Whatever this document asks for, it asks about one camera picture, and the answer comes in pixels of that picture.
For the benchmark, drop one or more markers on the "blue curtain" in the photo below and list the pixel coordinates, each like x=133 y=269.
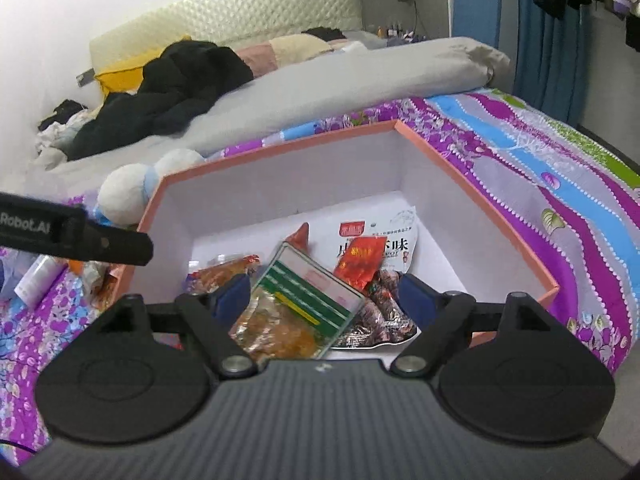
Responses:
x=552 y=66

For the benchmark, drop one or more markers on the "pink cardboard box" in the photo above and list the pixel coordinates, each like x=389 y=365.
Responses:
x=249 y=204

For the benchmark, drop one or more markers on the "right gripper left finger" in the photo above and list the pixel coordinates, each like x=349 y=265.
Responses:
x=208 y=320

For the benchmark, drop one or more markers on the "blue mat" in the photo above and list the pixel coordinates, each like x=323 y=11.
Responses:
x=477 y=19

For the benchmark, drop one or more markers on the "shrimp flavor snack bag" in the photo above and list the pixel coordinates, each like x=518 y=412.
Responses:
x=380 y=321

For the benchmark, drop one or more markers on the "dark red foil snack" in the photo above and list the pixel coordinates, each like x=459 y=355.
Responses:
x=300 y=238

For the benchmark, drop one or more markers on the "pile of clothes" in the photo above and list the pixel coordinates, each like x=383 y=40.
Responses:
x=61 y=127

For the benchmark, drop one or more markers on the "white spray bottle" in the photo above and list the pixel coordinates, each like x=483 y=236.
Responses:
x=38 y=279

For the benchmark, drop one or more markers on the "beige pink pillow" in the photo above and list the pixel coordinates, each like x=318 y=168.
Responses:
x=280 y=52

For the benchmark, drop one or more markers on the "cream quilted headboard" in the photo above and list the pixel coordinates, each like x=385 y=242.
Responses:
x=233 y=23

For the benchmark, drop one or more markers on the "green pickled vegetable packet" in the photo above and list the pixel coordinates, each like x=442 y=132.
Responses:
x=297 y=309

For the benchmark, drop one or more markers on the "orange tofu snack packet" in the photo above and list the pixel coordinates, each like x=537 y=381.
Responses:
x=209 y=278

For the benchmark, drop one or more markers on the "grey clear snack packet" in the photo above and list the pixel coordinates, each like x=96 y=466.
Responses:
x=92 y=278

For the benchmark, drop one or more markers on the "red spicy strip packet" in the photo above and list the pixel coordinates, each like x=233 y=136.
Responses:
x=361 y=260

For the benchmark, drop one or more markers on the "grey duvet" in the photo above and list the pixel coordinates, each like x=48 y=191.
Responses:
x=332 y=84

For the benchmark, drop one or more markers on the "white blue plush toy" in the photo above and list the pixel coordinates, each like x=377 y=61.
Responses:
x=125 y=193

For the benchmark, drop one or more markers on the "yellow pillow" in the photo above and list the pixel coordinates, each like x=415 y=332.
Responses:
x=119 y=68

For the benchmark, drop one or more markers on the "colourful floral bed sheet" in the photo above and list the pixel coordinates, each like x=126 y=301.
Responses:
x=575 y=203

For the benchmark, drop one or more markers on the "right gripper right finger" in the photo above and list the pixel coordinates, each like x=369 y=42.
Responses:
x=443 y=319

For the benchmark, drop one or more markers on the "black jacket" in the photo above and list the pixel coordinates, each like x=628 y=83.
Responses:
x=186 y=81

